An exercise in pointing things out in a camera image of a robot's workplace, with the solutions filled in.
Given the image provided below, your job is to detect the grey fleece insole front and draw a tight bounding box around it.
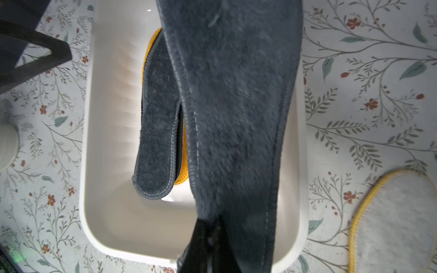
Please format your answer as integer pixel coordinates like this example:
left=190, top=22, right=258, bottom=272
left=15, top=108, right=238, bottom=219
left=132, top=30, right=183, bottom=201

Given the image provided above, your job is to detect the orange insole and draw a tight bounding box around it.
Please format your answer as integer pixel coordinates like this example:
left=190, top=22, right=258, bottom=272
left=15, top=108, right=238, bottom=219
left=349, top=169, right=437, bottom=273
left=141, top=27, right=190, bottom=186

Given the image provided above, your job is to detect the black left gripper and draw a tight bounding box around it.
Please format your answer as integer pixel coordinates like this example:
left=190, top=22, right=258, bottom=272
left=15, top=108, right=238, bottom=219
left=1, top=0, right=72, bottom=94

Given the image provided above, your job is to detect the black insole front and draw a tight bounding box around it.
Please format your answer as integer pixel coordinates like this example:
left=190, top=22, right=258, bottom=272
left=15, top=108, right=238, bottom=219
left=175, top=104, right=184, bottom=184

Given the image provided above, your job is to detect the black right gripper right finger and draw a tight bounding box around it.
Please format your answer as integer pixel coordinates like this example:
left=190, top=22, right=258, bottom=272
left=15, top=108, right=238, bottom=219
left=213, top=218, right=241, bottom=273

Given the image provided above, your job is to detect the white plastic storage box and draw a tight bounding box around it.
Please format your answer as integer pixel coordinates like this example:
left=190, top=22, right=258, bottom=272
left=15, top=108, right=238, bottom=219
left=80, top=1, right=309, bottom=273

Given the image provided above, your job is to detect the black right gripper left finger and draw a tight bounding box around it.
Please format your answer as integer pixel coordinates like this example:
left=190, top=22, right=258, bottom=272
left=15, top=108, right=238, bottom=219
left=177, top=219, right=212, bottom=273

